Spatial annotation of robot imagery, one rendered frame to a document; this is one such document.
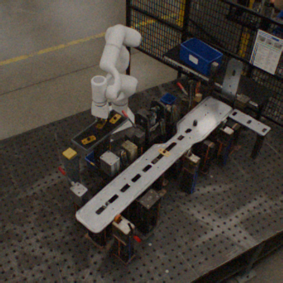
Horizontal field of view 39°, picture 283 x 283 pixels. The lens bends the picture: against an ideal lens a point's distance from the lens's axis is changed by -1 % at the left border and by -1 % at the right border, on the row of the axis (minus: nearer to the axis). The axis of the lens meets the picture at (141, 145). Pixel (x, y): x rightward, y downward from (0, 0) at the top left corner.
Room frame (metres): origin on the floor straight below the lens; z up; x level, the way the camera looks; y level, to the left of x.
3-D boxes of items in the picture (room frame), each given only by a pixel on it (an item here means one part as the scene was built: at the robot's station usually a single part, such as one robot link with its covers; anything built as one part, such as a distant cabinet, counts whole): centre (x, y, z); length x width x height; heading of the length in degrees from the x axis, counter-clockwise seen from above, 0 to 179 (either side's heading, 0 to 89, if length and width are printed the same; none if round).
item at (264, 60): (2.42, -0.86, 1.30); 0.23 x 0.02 x 0.31; 51
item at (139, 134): (1.79, 0.03, 0.89); 0.13 x 0.11 x 0.38; 51
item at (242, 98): (2.18, -0.71, 0.88); 0.08 x 0.08 x 0.36; 51
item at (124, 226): (1.12, 0.08, 0.88); 0.15 x 0.11 x 0.36; 51
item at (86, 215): (1.67, -0.14, 1.00); 1.38 x 0.22 x 0.02; 141
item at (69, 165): (1.52, 0.42, 0.92); 0.08 x 0.08 x 0.44; 51
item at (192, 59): (2.62, -0.43, 1.10); 0.30 x 0.17 x 0.13; 43
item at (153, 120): (1.90, -0.05, 0.94); 0.18 x 0.13 x 0.49; 141
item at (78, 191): (1.33, 0.35, 0.88); 0.11 x 0.10 x 0.36; 51
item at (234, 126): (1.99, -0.63, 0.84); 0.11 x 0.10 x 0.28; 51
